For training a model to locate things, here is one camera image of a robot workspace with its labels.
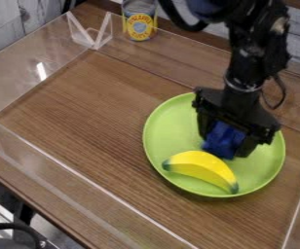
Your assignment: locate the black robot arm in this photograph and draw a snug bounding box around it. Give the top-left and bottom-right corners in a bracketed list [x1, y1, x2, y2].
[160, 0, 291, 160]

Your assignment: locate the black metal table leg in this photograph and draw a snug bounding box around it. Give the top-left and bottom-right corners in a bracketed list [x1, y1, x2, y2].
[14, 202, 35, 243]

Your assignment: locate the clear acrylic corner bracket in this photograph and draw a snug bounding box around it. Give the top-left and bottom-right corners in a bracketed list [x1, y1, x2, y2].
[68, 12, 114, 51]

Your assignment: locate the green plate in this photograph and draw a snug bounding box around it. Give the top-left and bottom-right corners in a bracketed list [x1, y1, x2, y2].
[142, 92, 285, 198]

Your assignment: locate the black cable lower left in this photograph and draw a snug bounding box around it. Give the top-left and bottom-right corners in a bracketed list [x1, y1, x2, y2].
[0, 222, 43, 249]

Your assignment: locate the yellow labelled tin can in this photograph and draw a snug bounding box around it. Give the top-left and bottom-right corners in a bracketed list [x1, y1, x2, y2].
[122, 0, 158, 42]

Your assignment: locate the yellow toy banana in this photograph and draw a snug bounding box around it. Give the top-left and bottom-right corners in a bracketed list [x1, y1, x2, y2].
[162, 151, 240, 194]

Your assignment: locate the clear acrylic front wall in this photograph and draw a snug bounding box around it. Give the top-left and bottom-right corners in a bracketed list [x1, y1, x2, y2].
[0, 125, 198, 249]

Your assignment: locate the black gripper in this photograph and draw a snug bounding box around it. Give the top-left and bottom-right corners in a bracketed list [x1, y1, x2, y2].
[190, 72, 283, 159]

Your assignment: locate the blue cross-shaped block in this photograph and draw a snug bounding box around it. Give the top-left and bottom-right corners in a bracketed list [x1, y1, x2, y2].
[202, 121, 247, 160]

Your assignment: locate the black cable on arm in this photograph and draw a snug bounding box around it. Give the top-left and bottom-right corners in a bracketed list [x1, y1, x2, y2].
[260, 73, 288, 111]

